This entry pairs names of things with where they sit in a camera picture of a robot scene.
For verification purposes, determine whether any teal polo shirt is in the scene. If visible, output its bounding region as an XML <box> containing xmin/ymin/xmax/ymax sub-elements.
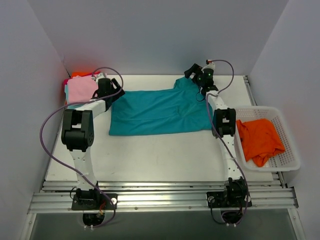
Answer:
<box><xmin>109</xmin><ymin>77</ymin><xmax>211</xmax><ymax>136</ymax></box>

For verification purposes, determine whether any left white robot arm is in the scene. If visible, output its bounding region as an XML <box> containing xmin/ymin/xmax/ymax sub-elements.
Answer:
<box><xmin>61</xmin><ymin>77</ymin><xmax>125</xmax><ymax>210</ymax></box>

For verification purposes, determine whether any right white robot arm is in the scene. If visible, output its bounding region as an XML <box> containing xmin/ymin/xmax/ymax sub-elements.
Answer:
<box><xmin>184</xmin><ymin>60</ymin><xmax>249</xmax><ymax>207</ymax></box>

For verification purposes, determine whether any folded pink t shirt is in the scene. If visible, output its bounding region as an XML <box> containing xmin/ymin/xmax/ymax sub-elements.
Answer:
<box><xmin>64</xmin><ymin>72</ymin><xmax>98</xmax><ymax>104</ymax></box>

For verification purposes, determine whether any folded light teal t shirt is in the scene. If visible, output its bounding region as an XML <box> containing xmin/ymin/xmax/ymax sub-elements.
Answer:
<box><xmin>64</xmin><ymin>84</ymin><xmax>78</xmax><ymax>109</ymax></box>

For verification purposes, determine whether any crumpled orange shirt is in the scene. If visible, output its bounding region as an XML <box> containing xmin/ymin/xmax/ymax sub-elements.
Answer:
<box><xmin>236</xmin><ymin>118</ymin><xmax>286</xmax><ymax>168</ymax></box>

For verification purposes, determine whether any white plastic basket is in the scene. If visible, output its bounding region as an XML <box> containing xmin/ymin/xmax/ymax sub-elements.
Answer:
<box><xmin>234</xmin><ymin>106</ymin><xmax>301</xmax><ymax>172</ymax></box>

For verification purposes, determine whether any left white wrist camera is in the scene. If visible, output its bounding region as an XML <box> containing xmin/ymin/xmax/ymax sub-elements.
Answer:
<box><xmin>91</xmin><ymin>72</ymin><xmax>107</xmax><ymax>82</ymax></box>

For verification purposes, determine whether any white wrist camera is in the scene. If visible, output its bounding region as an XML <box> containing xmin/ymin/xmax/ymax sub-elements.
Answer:
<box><xmin>203</xmin><ymin>59</ymin><xmax>216</xmax><ymax>71</ymax></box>
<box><xmin>91</xmin><ymin>72</ymin><xmax>107</xmax><ymax>82</ymax></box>

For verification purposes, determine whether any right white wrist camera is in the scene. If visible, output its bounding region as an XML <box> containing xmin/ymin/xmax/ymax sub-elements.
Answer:
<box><xmin>203</xmin><ymin>59</ymin><xmax>216</xmax><ymax>71</ymax></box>

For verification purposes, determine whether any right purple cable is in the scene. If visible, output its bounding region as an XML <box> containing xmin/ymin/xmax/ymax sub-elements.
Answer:
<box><xmin>205</xmin><ymin>59</ymin><xmax>252</xmax><ymax>226</ymax></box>

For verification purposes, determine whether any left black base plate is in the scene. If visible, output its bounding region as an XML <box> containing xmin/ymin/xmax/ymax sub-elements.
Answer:
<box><xmin>71</xmin><ymin>194</ymin><xmax>117</xmax><ymax>211</ymax></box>

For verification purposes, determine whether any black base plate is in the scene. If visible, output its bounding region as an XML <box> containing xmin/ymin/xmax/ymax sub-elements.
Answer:
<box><xmin>71</xmin><ymin>194</ymin><xmax>117</xmax><ymax>211</ymax></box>
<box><xmin>206</xmin><ymin>191</ymin><xmax>247</xmax><ymax>209</ymax></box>

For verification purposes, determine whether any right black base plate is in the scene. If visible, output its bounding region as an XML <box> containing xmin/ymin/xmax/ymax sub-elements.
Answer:
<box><xmin>206</xmin><ymin>191</ymin><xmax>247</xmax><ymax>209</ymax></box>

